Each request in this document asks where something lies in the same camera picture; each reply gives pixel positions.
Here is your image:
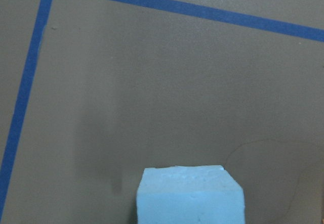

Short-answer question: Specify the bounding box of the light blue foam block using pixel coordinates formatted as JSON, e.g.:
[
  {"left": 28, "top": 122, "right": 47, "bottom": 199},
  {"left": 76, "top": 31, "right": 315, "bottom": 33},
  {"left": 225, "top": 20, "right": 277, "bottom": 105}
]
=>
[{"left": 136, "top": 165, "right": 246, "bottom": 223}]

